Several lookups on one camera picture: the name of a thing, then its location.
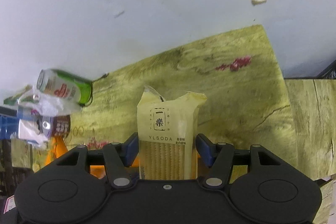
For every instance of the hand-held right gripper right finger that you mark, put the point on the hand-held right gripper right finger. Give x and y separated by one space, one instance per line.
206 150

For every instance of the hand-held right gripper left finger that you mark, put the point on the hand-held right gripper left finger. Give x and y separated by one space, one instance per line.
131 150

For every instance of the pale yellow cracker packet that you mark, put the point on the pale yellow cracker packet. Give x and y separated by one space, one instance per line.
168 121

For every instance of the orange cardboard box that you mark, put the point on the orange cardboard box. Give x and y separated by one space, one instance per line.
56 150

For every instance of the purple lidded food can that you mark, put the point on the purple lidded food can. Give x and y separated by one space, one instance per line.
59 125

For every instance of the white plastic bag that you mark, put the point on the white plastic bag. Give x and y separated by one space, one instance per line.
55 106

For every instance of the green and white beer can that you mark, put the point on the green and white beer can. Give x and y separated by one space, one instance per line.
63 86

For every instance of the white paper towel roll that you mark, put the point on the white paper towel roll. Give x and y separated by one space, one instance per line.
29 132

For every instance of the blue water bottle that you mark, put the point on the blue water bottle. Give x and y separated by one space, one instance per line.
8 124

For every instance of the green tea bag pack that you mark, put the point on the green tea bag pack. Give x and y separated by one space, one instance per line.
11 100

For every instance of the small beige tape scrap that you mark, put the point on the small beige tape scrap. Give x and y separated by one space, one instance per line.
258 1

